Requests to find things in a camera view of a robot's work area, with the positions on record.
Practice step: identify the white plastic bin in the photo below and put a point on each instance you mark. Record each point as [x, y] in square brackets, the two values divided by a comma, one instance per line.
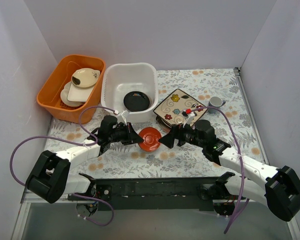
[122, 78]

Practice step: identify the black round plate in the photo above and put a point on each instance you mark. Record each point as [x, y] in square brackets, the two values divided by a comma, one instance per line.
[136, 101]

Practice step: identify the pink bottom plate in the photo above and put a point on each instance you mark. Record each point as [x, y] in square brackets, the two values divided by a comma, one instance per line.
[163, 125]

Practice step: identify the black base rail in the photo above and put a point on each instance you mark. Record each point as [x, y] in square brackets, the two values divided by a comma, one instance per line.
[194, 193]

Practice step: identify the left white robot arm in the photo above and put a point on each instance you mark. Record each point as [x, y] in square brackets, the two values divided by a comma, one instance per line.
[50, 179]

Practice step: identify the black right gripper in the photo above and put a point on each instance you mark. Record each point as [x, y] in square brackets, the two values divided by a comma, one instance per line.
[178, 135]

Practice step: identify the red round saucer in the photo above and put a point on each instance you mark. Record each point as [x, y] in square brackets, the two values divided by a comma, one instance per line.
[150, 138]

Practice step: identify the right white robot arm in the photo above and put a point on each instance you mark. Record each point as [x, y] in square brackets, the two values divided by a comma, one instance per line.
[276, 188]

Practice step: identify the square floral ceramic plate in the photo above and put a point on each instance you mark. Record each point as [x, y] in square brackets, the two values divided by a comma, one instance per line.
[171, 109]

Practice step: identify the white square plate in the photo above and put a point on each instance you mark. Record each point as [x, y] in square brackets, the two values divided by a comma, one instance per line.
[77, 94]

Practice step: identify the grey mug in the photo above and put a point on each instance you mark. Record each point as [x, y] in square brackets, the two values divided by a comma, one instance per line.
[214, 104]

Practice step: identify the orange plastic bin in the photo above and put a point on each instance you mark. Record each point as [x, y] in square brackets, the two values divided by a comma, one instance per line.
[49, 95]

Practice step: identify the beige round plate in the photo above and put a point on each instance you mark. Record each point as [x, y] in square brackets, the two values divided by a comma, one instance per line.
[85, 78]

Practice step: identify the white scalloped plate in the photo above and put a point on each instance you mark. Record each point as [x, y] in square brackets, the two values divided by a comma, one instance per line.
[64, 97]

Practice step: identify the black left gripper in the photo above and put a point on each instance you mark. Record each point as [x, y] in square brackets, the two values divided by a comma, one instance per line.
[127, 134]

